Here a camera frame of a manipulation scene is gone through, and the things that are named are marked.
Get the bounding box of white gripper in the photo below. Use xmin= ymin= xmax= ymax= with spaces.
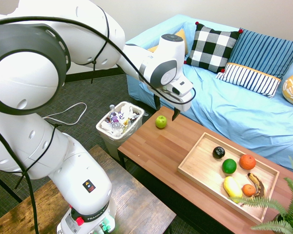
xmin=148 ymin=84 xmax=193 ymax=122

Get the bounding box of green apple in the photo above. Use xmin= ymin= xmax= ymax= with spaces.
xmin=155 ymin=115 xmax=167 ymax=129

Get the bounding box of light wooden tray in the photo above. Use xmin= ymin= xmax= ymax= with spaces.
xmin=177 ymin=132 xmax=280 ymax=224

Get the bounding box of reddish wooden coffee table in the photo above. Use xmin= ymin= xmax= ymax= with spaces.
xmin=117 ymin=106 xmax=293 ymax=234

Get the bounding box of clear plastic bottle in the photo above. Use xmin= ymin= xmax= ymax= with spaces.
xmin=108 ymin=104 xmax=123 ymax=130

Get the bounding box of plain yellow pillow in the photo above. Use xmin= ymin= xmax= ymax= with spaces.
xmin=147 ymin=28 xmax=188 ymax=56

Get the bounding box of beige trash bin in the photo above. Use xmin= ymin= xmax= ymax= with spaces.
xmin=95 ymin=101 xmax=146 ymax=161

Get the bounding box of light blue sofa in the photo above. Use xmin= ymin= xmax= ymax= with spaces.
xmin=125 ymin=14 xmax=293 ymax=171

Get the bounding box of black plum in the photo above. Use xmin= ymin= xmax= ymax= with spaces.
xmin=212 ymin=146 xmax=226 ymax=160

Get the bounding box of black white checkered pillow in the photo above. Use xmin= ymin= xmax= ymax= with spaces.
xmin=184 ymin=21 xmax=244 ymax=74

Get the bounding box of green lime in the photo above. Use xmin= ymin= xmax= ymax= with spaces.
xmin=222 ymin=158 xmax=237 ymax=175

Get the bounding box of white navy striped pillow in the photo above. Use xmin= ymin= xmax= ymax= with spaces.
xmin=215 ymin=62 xmax=282 ymax=99

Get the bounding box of rustic dark wooden table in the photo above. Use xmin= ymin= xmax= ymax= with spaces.
xmin=0 ymin=145 xmax=178 ymax=234

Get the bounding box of large orange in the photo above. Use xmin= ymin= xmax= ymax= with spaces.
xmin=239 ymin=154 xmax=257 ymax=171

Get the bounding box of yellow lemon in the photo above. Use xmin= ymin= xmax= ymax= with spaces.
xmin=223 ymin=175 xmax=243 ymax=204

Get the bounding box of blue striped pillow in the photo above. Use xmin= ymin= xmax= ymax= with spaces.
xmin=228 ymin=28 xmax=293 ymax=80

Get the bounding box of small orange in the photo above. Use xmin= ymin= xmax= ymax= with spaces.
xmin=242 ymin=184 xmax=256 ymax=197

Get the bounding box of brown spotted banana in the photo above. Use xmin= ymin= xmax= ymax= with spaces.
xmin=247 ymin=172 xmax=266 ymax=197

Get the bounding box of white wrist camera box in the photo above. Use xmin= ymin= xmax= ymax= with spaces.
xmin=169 ymin=75 xmax=194 ymax=98

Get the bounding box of white floor cable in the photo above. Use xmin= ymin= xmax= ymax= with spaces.
xmin=42 ymin=102 xmax=88 ymax=126

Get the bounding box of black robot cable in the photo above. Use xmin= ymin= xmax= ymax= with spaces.
xmin=0 ymin=16 xmax=197 ymax=234

